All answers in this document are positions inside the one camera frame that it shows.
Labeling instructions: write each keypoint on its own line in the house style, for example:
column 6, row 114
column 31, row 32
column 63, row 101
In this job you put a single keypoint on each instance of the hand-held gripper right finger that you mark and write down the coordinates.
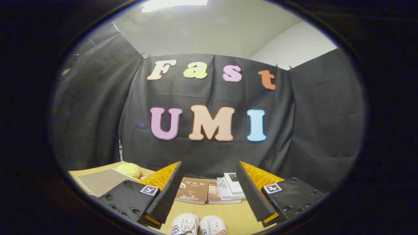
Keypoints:
column 254, row 199

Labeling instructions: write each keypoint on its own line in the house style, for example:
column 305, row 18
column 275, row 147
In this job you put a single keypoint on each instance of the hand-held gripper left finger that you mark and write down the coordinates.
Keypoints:
column 163, row 202

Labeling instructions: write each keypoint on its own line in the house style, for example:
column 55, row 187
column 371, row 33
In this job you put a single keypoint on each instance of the white canvas shoe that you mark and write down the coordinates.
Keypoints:
column 213, row 226
column 185, row 224

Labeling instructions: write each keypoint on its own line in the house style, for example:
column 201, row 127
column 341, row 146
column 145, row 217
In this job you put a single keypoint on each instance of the beige fabric storage box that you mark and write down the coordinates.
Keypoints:
column 101, row 181

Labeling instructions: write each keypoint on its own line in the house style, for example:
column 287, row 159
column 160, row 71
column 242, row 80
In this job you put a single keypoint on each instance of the brown book with cake picture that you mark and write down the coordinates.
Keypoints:
column 192, row 191

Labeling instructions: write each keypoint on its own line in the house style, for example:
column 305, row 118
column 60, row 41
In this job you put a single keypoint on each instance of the white book with patterned cover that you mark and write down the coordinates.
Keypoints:
column 223, row 191

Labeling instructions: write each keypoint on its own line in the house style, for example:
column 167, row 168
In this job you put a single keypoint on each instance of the brown book with photo cover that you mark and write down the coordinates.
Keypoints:
column 213, row 194

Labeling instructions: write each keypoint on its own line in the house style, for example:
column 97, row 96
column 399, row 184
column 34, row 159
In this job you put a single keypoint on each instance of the yellow plush toy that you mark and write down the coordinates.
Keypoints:
column 129, row 170

